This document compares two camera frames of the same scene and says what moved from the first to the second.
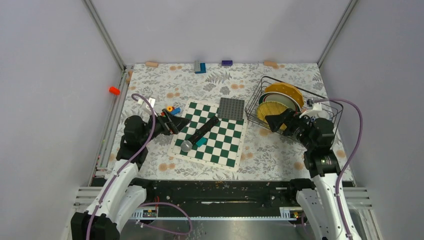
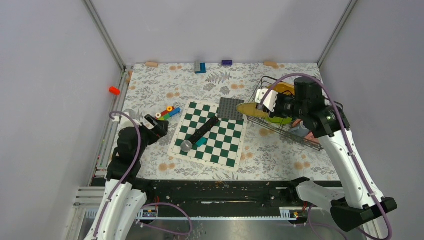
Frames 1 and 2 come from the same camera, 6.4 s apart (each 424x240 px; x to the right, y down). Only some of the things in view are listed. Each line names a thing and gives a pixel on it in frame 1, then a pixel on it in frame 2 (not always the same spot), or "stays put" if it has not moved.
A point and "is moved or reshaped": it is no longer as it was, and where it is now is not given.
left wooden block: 150,64 stays put
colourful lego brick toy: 173,110 stays put
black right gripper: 289,116 to 276,113
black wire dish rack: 272,100 stays put
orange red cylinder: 114,90 stays put
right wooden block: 270,63 stays put
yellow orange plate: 287,89 stays put
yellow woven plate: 270,107 is moved or reshaped
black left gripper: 170,123 to 161,128
